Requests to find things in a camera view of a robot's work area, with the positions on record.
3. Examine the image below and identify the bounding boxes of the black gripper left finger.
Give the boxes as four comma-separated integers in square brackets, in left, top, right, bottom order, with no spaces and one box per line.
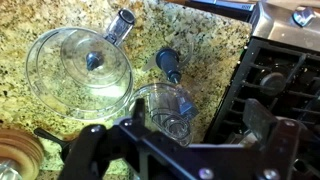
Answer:
[58,98,158,180]

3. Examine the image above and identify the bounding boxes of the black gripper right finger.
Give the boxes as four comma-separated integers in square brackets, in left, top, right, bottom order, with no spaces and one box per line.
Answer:
[243,98,320,180]

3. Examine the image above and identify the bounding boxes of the blue hub blender blade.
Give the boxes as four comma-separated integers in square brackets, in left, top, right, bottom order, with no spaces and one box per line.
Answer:
[141,41,195,85]

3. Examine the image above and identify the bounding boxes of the clear plastic blender jar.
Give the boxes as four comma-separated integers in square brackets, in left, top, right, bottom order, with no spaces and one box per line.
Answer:
[24,8,138,122]

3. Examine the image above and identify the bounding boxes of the round wooden boards stack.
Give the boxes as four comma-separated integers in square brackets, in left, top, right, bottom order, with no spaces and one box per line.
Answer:
[0,128,45,180]

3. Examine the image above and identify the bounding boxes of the small metal bowl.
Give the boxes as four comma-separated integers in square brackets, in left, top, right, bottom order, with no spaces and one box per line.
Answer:
[0,159,23,180]

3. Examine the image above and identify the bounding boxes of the clear glass cup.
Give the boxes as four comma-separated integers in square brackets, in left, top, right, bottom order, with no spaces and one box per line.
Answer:
[128,82,200,148]

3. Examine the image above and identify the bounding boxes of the stainless gas stove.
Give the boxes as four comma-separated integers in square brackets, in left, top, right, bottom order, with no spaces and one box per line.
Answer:
[184,0,320,148]

